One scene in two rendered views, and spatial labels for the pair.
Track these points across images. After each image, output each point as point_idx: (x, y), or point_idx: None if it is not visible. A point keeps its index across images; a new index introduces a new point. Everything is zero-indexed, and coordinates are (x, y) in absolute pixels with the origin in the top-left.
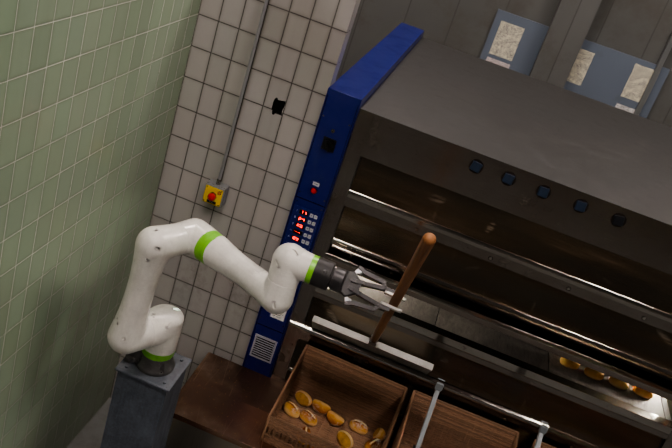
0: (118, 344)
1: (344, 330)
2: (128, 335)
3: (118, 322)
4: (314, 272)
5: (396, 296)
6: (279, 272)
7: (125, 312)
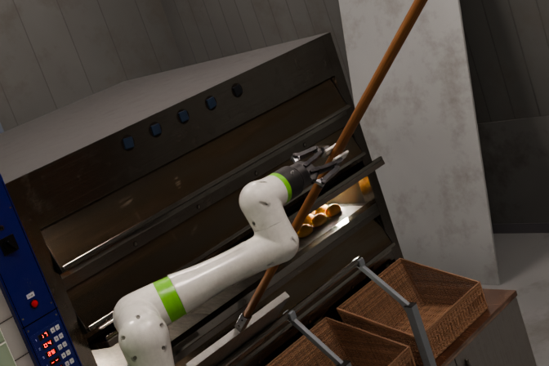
0: None
1: (216, 345)
2: None
3: None
4: (288, 180)
5: (359, 118)
6: (273, 208)
7: None
